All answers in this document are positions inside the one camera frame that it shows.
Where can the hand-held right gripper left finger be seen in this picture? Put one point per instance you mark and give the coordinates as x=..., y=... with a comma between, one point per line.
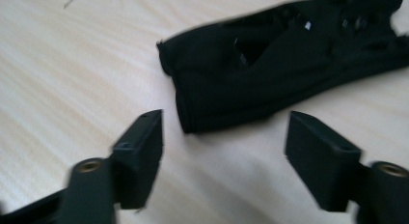
x=138, y=166

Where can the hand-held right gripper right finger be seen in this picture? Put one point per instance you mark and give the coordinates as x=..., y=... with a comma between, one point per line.
x=321, y=166

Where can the black sock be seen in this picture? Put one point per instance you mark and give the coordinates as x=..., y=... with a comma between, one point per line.
x=289, y=92
x=199, y=56

